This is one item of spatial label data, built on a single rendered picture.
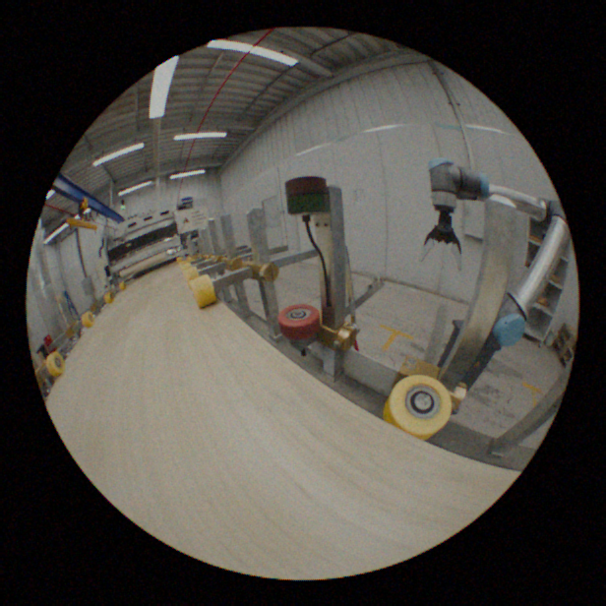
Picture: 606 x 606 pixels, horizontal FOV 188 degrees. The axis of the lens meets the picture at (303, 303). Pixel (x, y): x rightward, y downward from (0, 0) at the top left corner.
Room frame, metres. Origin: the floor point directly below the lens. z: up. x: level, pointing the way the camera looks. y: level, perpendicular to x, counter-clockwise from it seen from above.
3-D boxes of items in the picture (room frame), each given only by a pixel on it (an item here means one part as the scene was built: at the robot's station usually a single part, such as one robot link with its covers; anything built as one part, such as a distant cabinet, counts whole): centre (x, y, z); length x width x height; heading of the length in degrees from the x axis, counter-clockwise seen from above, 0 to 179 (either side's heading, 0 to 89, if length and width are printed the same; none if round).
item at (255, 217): (0.48, 0.10, 0.89); 0.04 x 0.04 x 0.48; 41
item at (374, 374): (0.28, -0.10, 0.75); 0.26 x 0.01 x 0.10; 41
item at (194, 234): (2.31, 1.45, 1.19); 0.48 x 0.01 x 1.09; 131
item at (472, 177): (0.37, -0.58, 1.25); 0.12 x 0.12 x 0.09; 57
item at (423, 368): (0.11, -0.21, 0.83); 0.14 x 0.06 x 0.05; 41
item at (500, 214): (0.10, -0.22, 0.88); 0.04 x 0.04 x 0.48; 41
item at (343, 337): (0.30, -0.04, 0.85); 0.14 x 0.06 x 0.05; 41
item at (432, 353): (0.19, -0.27, 0.82); 0.44 x 0.03 x 0.04; 131
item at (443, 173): (0.42, -0.48, 1.25); 0.10 x 0.09 x 0.12; 57
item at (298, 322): (0.28, 0.01, 0.85); 0.08 x 0.08 x 0.11
